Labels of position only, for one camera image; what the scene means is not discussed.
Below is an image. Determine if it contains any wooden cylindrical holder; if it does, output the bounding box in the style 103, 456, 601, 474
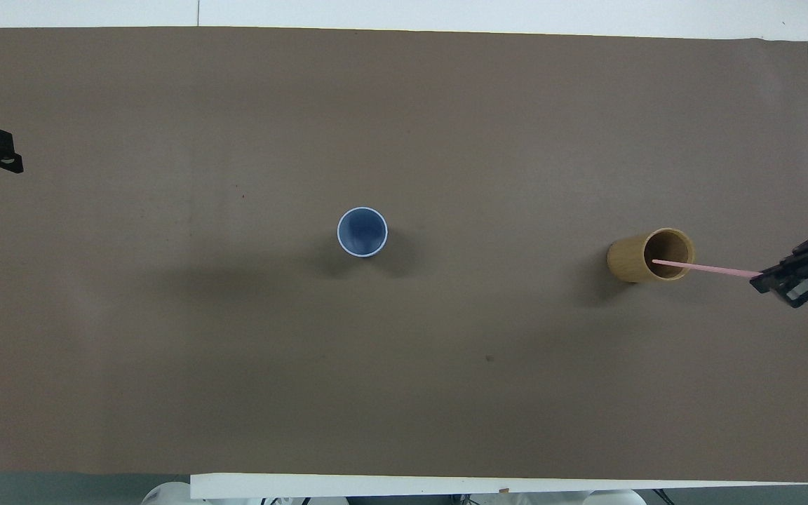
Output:
607, 227, 696, 284

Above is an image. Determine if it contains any pink chopstick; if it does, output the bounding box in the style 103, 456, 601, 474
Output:
652, 259, 764, 279

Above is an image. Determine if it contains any blue cup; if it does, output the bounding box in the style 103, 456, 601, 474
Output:
337, 207, 389, 259

